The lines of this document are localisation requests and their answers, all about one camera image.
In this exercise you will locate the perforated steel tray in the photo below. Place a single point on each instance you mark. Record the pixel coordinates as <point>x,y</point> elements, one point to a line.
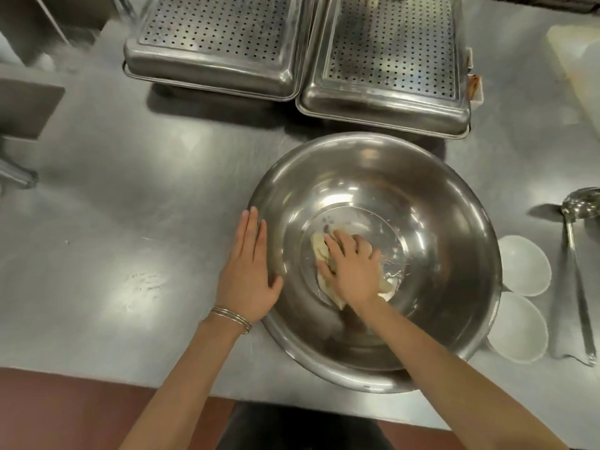
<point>389,56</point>
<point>220,37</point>

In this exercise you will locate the person's right hand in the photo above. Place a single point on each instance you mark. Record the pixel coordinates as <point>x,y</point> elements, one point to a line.
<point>358,276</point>

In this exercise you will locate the grey metal box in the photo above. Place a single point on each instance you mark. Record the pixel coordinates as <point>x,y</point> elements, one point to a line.
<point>26,107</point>

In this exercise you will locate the white ceramic bowl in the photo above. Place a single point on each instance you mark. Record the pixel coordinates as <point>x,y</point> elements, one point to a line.
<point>525,264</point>
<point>520,330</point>

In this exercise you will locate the large steel mixing bowl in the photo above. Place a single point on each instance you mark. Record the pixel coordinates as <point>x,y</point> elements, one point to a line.
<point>422,206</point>

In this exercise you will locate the white cutting board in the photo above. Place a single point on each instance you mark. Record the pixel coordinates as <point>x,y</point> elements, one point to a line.
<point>579,65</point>

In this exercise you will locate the person's left hand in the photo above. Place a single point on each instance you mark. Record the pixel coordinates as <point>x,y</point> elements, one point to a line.
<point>246,276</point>

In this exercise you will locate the person's left forearm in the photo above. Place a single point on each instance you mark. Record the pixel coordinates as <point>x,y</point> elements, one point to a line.
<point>187,384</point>

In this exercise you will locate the person's left middle finger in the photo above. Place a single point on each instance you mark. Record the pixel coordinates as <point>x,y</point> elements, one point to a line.
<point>253,238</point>

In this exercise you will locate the cream wiping cloth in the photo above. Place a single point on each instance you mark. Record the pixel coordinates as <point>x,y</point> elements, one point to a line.
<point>320,246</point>

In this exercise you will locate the person's right fingers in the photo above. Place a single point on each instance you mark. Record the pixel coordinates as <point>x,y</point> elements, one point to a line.
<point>349,250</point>

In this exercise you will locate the person's right forearm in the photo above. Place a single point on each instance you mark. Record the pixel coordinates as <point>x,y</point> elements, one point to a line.
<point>445,374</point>

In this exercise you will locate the person's left thumb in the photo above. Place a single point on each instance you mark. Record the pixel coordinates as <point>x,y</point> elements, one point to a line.
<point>275,288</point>

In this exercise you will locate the small white orange tag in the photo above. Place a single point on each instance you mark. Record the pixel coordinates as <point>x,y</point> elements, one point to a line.
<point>476,88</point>

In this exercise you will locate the steel ladle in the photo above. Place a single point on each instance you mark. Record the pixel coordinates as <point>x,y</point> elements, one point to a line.
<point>574,276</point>

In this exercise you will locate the person's dark clothing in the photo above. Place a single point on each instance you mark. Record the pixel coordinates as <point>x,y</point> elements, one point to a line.
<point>300,428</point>

